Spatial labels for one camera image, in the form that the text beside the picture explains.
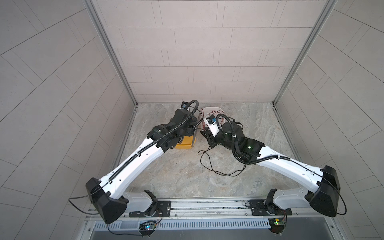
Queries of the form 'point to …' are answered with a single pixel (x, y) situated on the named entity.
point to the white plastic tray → (207, 111)
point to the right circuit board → (277, 225)
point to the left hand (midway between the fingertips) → (189, 120)
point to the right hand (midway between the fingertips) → (202, 131)
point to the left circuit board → (148, 226)
